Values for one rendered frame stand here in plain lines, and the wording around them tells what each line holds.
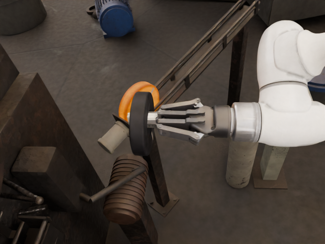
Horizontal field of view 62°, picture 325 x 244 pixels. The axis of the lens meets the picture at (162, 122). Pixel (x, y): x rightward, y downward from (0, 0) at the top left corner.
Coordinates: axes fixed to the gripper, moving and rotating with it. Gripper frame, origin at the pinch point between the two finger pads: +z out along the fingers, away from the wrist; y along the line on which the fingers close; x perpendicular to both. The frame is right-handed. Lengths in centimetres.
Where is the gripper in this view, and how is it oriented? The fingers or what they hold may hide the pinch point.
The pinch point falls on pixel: (142, 119)
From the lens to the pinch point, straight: 64.3
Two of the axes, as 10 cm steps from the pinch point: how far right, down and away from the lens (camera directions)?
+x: -0.7, -6.6, -7.5
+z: -9.9, -0.3, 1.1
